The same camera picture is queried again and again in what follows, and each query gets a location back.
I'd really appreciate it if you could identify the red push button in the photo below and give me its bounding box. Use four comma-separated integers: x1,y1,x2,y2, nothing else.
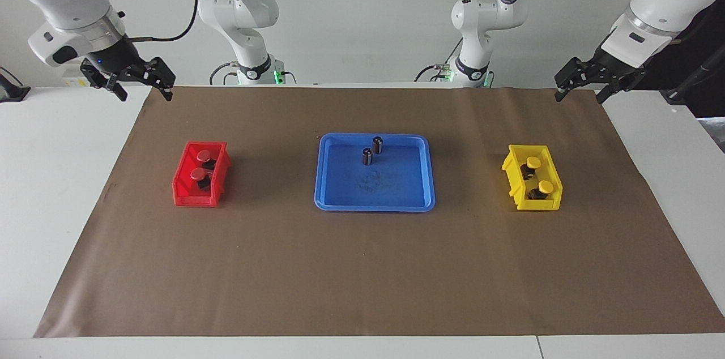
190,168,214,193
195,148,219,172

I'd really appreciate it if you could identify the black base cable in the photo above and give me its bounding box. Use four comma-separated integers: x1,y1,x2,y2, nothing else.
415,36,464,83
209,62,238,86

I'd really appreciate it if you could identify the white wall socket box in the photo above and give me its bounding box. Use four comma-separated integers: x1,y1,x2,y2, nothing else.
61,63,94,88

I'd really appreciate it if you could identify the dark background panel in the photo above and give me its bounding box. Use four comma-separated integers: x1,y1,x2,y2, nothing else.
640,0,725,118

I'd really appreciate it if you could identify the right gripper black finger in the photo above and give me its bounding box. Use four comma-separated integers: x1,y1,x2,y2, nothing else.
104,77,129,102
148,57,176,101

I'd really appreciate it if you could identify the black stand pole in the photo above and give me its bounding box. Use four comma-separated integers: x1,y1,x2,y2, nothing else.
660,48,725,105

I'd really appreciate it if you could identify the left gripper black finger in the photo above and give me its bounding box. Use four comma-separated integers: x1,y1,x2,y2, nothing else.
555,58,587,102
596,79,627,104

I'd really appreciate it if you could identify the yellow plastic bin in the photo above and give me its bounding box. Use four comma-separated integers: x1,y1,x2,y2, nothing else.
501,144,564,212

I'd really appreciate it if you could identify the black device with cable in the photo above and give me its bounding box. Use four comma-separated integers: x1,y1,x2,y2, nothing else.
0,66,31,103

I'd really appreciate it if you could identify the blue plastic tray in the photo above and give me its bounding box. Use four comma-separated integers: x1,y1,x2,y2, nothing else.
314,133,436,213

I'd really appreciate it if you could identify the brown paper mat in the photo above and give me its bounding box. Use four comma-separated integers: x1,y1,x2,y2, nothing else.
34,86,725,339

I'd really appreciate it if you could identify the red plastic bin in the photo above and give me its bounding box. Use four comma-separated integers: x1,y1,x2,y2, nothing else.
172,140,232,208

